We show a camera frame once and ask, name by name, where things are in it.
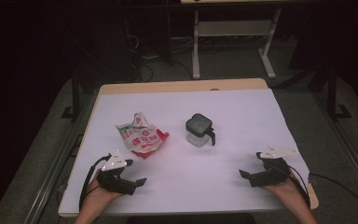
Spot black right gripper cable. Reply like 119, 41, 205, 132
287, 164, 358, 217

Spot glass jar with black lid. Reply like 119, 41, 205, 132
185, 113, 217, 148

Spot aluminium floor rail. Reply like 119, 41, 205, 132
21, 92, 99, 224
312, 92, 358, 202

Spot white metal desk frame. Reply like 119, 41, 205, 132
191, 8, 282, 79

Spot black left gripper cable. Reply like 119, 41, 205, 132
78, 153, 112, 213

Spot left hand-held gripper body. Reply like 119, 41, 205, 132
96, 150, 138, 196

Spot black floor cable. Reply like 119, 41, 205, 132
136, 60, 157, 82

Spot black metal stand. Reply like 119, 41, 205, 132
61, 70, 82, 120
326, 62, 352, 121

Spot person's dark clothing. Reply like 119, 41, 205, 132
127, 214, 255, 224

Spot red and white plastic bag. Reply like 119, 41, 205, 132
115, 111, 171, 161

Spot person's left hand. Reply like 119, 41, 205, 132
82, 170, 124, 213

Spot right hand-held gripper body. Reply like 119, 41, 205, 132
249, 145, 299, 189

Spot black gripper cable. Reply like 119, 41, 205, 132
287, 164, 358, 217
78, 153, 112, 213

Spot person's right hand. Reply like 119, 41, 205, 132
262, 170, 310, 207

